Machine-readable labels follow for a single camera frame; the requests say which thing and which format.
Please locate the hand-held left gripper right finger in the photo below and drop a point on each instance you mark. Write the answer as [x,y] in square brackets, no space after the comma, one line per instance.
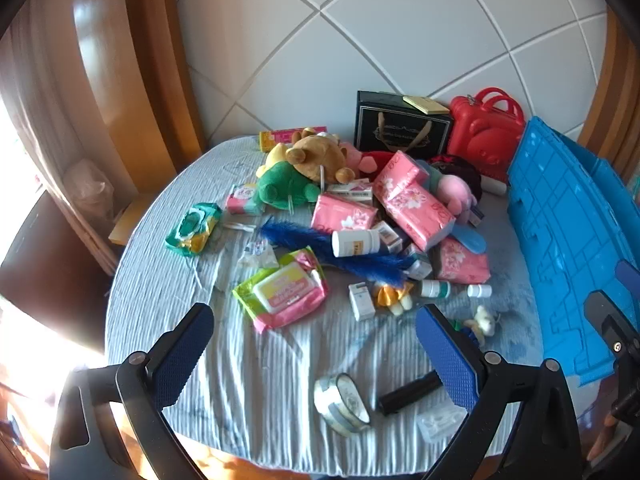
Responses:
[445,360]

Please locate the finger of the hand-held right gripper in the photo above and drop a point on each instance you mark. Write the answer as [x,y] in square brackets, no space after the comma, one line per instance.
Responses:
[612,320]
[630,275]

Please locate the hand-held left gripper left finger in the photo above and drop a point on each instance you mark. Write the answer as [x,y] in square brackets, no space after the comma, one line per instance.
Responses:
[182,355]

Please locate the black flashlight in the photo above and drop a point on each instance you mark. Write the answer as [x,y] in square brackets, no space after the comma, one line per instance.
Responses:
[407,394]

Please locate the clear plastic box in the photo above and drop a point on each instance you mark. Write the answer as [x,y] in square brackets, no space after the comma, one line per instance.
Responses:
[440,424]

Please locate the white bottle green label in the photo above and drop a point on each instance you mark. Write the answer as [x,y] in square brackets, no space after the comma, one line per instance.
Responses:
[434,288]

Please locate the blue plastic crate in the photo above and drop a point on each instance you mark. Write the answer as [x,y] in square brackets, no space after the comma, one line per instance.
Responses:
[560,230]

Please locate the small white medicine box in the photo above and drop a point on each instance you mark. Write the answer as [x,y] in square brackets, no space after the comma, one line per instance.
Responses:
[361,302]

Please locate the roll of tape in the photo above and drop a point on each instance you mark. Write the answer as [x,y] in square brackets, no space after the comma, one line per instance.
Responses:
[340,402]

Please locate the pink and green wipes pack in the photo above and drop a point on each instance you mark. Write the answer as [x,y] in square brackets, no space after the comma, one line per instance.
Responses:
[282,290]

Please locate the white pill bottle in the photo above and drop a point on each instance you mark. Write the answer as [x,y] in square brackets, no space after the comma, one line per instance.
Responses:
[356,243]

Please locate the person's right hand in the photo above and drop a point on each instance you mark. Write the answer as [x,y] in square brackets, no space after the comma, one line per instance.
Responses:
[602,442]

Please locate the small white bottle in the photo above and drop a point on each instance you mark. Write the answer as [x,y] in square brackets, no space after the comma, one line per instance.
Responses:
[479,290]

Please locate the pink floral tissue pack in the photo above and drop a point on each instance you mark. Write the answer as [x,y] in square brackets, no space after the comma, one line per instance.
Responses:
[397,175]
[342,215]
[417,217]
[462,262]

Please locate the blue striped tablecloth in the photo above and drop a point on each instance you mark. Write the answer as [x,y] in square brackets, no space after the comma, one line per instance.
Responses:
[280,375]

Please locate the white and green box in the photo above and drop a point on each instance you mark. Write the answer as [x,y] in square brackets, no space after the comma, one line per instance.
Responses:
[417,262]

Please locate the blue plush toy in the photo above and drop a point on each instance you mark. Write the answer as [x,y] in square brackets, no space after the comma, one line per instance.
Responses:
[470,240]

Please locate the small clear packet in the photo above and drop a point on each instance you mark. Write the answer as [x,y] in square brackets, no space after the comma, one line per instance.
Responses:
[257,255]

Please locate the green wet wipes pack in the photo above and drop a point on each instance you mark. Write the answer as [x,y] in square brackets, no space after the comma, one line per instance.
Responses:
[192,227]

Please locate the white barcode box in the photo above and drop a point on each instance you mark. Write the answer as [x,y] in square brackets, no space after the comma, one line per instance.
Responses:
[390,237]

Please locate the cotton swabs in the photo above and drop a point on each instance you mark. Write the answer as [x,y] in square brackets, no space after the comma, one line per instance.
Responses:
[239,226]

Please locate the wooden stool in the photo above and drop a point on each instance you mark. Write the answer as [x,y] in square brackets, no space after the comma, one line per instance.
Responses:
[127,222]

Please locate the white tube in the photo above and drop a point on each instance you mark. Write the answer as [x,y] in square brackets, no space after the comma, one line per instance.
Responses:
[494,186]

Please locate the blue feather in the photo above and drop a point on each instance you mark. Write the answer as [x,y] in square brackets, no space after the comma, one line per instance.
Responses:
[300,240]

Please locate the small pink tissue pack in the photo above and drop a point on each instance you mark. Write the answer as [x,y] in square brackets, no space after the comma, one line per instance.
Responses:
[242,199]

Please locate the pink plush pig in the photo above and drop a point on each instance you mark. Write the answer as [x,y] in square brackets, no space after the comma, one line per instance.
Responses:
[455,190]

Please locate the clear plastic bag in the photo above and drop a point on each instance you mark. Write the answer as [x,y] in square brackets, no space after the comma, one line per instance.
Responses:
[89,187]

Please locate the dark maroon pouch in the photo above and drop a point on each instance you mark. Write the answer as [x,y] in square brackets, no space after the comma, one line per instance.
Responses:
[462,167]

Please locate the white and red medicine box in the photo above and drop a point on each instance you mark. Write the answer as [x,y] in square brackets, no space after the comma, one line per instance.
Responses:
[350,190]

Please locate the dark green plush frog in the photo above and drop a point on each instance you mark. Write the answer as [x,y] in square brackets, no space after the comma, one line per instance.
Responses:
[282,185]

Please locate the red bear suitcase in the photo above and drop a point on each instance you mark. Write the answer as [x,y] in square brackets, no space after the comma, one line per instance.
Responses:
[480,135]

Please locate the red plush toy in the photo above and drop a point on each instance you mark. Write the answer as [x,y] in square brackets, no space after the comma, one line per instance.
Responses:
[382,157]

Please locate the yellow plush toy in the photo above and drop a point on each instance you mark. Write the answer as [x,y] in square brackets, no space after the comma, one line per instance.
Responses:
[276,154]

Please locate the pink plush toy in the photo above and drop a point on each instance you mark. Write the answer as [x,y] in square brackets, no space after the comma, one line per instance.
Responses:
[352,155]

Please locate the brown teddy bear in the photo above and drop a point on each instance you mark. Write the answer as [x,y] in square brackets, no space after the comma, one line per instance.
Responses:
[312,155]

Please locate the pink and yellow box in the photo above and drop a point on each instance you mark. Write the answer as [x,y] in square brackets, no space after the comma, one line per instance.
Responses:
[280,136]

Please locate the black gift box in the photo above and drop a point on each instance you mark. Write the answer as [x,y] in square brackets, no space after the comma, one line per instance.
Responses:
[390,125]

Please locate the yellow sticky note pad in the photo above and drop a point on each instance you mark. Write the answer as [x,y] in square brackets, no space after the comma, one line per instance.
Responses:
[426,104]

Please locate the sheer curtain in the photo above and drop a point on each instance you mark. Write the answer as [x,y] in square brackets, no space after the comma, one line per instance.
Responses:
[35,110]

